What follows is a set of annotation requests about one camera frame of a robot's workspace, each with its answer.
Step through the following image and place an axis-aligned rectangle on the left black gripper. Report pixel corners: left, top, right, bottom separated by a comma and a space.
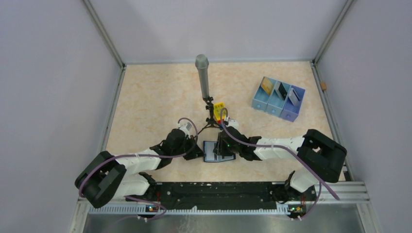
172, 134, 206, 160

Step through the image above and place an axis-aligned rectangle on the dark blue card holder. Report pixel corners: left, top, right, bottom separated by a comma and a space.
203, 141, 236, 163

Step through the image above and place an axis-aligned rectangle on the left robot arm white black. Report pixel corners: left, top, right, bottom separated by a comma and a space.
75, 129, 205, 208

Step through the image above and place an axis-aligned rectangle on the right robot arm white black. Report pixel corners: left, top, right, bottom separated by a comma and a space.
218, 126, 347, 200

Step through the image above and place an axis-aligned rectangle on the gold credit card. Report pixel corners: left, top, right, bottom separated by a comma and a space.
260, 77, 274, 96

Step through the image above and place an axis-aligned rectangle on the black credit card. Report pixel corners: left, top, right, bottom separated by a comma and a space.
275, 82, 288, 100

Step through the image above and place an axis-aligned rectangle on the silver credit card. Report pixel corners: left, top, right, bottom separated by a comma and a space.
288, 87, 301, 106

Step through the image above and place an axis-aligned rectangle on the black tripod stand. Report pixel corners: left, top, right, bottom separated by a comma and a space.
198, 97, 223, 136

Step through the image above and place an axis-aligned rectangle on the yellow red blue toy block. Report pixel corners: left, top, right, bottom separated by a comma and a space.
213, 102, 226, 124

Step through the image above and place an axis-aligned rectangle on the light blue drawer left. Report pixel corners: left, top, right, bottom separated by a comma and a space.
251, 77, 278, 112

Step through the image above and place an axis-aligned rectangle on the light blue drawer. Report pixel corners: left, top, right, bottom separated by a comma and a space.
265, 82, 291, 117
251, 77, 278, 112

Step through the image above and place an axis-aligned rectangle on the light blue drawer middle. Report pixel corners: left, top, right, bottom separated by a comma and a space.
265, 82, 291, 117

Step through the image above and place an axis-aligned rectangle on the purple drawer right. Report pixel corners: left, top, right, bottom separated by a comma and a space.
280, 85, 306, 122

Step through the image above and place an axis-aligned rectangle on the grey microphone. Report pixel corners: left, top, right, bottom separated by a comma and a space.
195, 54, 210, 100

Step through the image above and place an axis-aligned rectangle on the small wooden knob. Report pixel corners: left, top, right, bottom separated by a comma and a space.
320, 82, 327, 91

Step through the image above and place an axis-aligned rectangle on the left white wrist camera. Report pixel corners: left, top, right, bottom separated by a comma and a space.
177, 122, 193, 137

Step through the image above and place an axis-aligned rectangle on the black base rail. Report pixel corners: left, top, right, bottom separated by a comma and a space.
129, 182, 316, 210

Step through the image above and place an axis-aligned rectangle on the white cable duct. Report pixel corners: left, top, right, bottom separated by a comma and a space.
89, 204, 290, 215

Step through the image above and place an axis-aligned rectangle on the aluminium frame front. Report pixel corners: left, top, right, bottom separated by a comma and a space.
69, 182, 380, 233

